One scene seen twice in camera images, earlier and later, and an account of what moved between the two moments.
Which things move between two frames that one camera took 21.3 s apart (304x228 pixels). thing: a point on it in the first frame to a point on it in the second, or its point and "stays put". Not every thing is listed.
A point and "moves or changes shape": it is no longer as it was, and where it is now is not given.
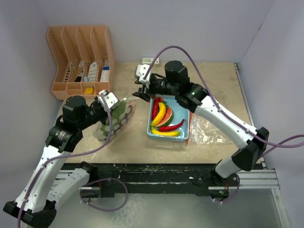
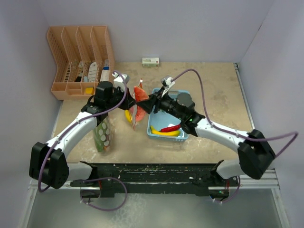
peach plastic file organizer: x=84 y=60 stays put
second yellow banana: x=165 y=133 stays put
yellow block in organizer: x=89 y=90 stays put
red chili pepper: x=171 y=128 stays put
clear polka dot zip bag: x=121 y=116 moves or changes shape
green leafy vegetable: x=116 y=113 to x=101 y=134
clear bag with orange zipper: x=202 y=130 moves or changes shape
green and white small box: x=148 y=61 stays put
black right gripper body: x=160 y=86 to x=167 y=105
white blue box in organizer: x=105 y=76 stays put
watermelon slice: x=168 y=118 to x=139 y=94
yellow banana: x=161 y=113 to x=128 y=115
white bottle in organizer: x=92 y=73 stays put
